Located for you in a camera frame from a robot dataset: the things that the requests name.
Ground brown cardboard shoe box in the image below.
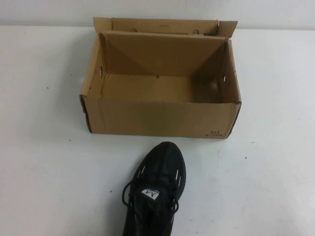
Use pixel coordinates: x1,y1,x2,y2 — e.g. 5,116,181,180
79,16,243,141

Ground black knit sneaker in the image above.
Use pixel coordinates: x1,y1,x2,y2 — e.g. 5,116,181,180
122,141,189,236

